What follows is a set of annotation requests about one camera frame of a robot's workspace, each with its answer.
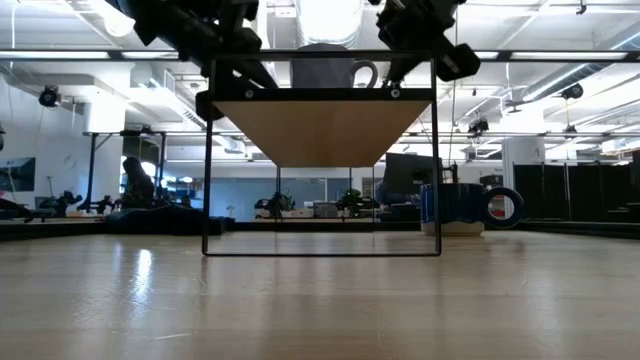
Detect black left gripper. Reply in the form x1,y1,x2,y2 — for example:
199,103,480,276
176,18,280,122

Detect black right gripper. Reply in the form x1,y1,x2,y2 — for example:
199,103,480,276
374,0,482,88

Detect grey mug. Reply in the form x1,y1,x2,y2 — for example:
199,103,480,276
290,42,380,90

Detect black monitor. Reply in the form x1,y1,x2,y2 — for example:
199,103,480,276
383,152,444,197

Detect green potted plant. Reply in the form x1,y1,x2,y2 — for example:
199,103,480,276
337,187,369,217
253,188,297,220

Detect person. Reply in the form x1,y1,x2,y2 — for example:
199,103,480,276
121,156,157,210

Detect dark blue mug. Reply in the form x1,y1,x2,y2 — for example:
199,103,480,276
420,182,526,238

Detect dark blue heap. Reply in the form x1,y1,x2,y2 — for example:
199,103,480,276
104,203,225,237

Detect black partition panels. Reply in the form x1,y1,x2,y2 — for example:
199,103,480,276
513,162,640,224

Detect wooden shelf black metal frame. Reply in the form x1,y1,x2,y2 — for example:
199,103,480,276
201,49,443,258

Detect black frame stand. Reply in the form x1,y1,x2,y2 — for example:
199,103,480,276
82,130,169,214

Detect black aluminium table frame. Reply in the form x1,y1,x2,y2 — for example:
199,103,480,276
0,215,640,240

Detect dark wall screen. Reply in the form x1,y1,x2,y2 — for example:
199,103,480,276
0,156,37,194

